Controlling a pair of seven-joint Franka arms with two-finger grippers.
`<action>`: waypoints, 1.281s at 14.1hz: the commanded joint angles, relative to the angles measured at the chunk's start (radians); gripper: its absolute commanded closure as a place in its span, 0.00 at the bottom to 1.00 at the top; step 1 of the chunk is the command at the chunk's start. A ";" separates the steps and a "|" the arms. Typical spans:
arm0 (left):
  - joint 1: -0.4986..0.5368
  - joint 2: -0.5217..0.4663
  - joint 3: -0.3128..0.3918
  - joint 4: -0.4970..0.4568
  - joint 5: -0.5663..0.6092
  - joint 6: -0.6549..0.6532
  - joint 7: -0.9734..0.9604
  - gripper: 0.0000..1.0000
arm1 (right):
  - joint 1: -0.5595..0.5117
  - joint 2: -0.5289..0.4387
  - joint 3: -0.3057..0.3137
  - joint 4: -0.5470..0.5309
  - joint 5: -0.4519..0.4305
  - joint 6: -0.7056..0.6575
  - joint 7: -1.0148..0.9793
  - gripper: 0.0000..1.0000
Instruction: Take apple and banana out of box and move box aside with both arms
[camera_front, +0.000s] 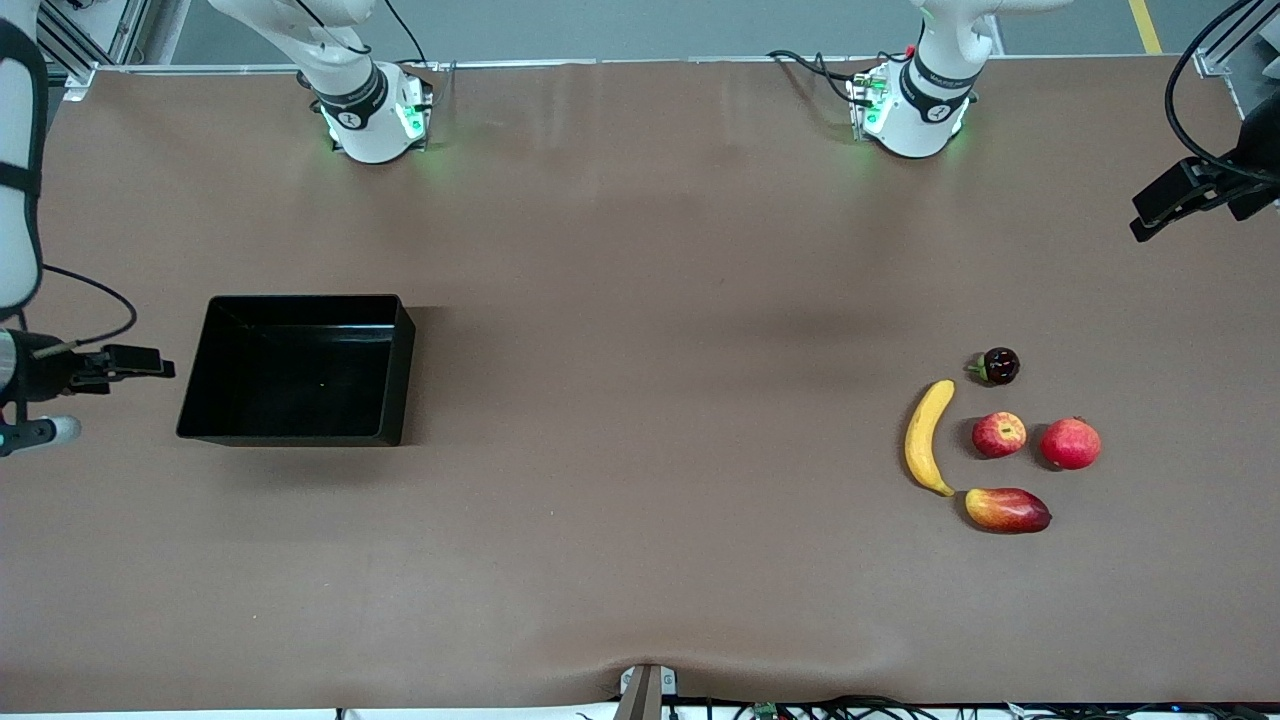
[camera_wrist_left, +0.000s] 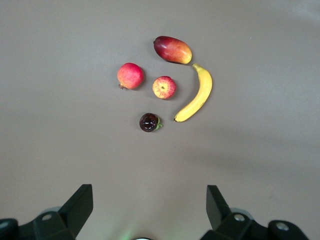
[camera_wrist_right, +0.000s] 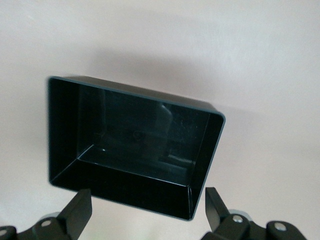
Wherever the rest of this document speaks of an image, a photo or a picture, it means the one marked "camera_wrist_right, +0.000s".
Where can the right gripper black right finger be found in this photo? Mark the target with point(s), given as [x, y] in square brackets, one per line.
[215, 215]

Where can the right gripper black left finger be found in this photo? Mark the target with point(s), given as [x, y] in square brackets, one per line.
[75, 215]

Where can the black rectangular plastic box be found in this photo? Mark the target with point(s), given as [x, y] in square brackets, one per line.
[125, 150]

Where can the brown table mat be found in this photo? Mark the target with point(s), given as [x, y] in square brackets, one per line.
[175, 37]

